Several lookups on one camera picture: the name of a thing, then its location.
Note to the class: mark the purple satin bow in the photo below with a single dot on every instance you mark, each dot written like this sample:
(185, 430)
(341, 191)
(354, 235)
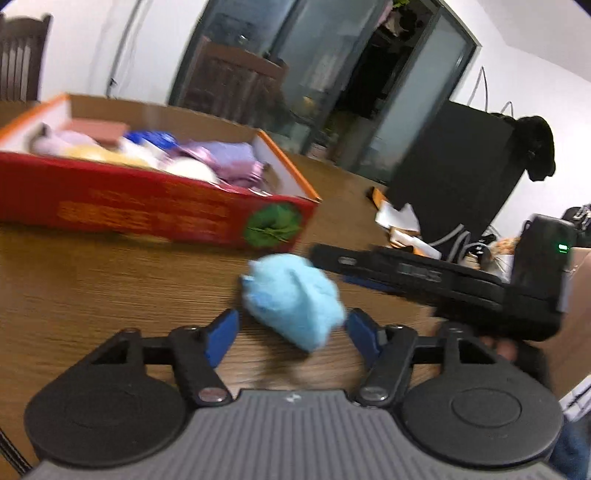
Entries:
(198, 152)

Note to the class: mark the person's blue jeans leg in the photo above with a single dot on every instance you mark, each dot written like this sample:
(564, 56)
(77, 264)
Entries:
(575, 450)

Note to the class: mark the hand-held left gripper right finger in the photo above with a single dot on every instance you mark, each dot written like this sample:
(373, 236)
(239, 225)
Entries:
(362, 337)

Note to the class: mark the reddish brown sponge block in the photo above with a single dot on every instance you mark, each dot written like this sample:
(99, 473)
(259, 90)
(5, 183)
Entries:
(99, 129)

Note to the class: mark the white and yellow alpaca plush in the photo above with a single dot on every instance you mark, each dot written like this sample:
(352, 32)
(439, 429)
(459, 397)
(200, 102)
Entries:
(106, 154)

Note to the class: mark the black upright box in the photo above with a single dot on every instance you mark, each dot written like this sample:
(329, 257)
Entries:
(452, 166)

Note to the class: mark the blue shiny packet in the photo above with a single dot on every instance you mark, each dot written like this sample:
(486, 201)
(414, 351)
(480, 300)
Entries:
(150, 141)

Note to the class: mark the person's right hand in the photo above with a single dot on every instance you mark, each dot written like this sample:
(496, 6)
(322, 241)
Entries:
(501, 348)

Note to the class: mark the light blue fluffy ball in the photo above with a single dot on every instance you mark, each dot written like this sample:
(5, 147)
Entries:
(295, 300)

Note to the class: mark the beige flat panel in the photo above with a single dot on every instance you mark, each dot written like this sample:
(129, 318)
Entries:
(581, 286)

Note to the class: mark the dark wooden slatted chair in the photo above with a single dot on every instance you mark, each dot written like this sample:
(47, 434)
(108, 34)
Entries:
(21, 55)
(235, 83)

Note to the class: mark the hanging clothes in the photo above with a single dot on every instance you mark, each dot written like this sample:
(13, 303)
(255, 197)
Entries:
(401, 18)

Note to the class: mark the sliding glass door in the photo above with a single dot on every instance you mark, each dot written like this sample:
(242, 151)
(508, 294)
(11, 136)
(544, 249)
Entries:
(323, 69)

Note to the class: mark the red orange cardboard box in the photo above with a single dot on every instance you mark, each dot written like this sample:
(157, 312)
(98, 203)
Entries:
(138, 210)

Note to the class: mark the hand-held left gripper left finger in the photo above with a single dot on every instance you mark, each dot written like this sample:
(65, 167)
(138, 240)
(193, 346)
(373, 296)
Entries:
(222, 334)

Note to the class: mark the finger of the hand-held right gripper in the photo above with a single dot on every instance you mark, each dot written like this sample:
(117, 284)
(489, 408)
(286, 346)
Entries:
(346, 259)
(369, 284)

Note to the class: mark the black garment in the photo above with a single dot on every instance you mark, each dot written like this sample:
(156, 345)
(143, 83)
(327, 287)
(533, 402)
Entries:
(535, 147)

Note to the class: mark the crumpled white paper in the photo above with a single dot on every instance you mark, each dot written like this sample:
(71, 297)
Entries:
(397, 217)

